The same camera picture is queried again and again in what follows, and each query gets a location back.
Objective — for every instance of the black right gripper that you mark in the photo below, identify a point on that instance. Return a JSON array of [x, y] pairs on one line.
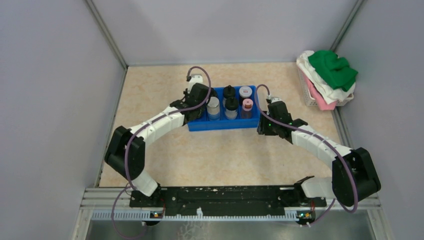
[[263, 128]]

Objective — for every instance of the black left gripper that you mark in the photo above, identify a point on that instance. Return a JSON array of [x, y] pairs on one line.
[[202, 109]]

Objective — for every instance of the blue plastic divided bin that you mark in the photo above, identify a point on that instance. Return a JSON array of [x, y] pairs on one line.
[[204, 123]]

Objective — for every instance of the silver cap white bead jar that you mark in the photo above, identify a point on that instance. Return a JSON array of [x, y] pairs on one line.
[[213, 109]]

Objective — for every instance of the pink cap bottle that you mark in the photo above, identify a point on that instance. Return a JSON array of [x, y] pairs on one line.
[[246, 108]]

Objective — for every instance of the black pourer cap grain jar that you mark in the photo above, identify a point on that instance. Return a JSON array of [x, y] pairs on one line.
[[229, 92]]

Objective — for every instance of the white lid brown jar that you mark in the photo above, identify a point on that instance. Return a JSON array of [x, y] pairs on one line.
[[244, 92]]

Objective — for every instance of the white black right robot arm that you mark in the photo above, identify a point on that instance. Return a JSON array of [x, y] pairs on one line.
[[353, 174]]

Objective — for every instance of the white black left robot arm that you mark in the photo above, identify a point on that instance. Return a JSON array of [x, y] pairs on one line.
[[127, 148]]

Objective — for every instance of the white laundry basket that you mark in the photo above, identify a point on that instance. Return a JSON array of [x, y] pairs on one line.
[[304, 89]]

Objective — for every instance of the pink cloth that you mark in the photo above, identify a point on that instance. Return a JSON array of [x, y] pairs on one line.
[[314, 98]]

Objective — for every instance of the white cloth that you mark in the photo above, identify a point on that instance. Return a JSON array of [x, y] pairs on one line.
[[330, 95]]

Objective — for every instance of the green cloth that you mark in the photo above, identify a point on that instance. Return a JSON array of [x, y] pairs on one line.
[[334, 70]]

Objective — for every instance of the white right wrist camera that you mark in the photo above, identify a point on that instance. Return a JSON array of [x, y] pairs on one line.
[[273, 99]]

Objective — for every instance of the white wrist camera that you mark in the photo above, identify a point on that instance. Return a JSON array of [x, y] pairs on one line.
[[273, 99], [194, 79]]

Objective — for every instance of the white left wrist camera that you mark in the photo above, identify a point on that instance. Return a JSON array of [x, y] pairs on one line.
[[194, 79]]

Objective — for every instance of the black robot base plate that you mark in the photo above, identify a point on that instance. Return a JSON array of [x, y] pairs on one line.
[[273, 195]]

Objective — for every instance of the aluminium frame rail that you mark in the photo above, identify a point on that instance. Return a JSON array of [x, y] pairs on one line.
[[106, 203]]

